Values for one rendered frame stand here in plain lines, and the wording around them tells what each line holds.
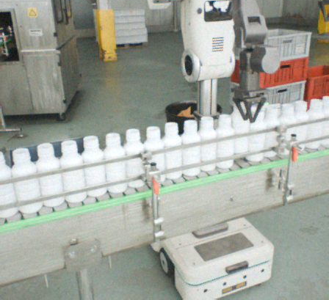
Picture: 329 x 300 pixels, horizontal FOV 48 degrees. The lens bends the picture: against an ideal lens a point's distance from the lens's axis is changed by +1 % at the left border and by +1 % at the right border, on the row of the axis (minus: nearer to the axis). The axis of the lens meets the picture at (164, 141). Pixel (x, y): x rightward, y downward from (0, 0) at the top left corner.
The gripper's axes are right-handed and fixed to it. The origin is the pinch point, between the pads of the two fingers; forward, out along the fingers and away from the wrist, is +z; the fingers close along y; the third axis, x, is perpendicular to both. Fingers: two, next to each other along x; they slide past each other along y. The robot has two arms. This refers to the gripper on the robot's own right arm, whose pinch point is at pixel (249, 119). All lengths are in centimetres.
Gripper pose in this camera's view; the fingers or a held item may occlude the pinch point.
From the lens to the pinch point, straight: 112.7
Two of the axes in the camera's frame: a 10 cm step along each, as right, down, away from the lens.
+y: 3.9, 2.6, -8.9
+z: 0.6, 9.5, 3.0
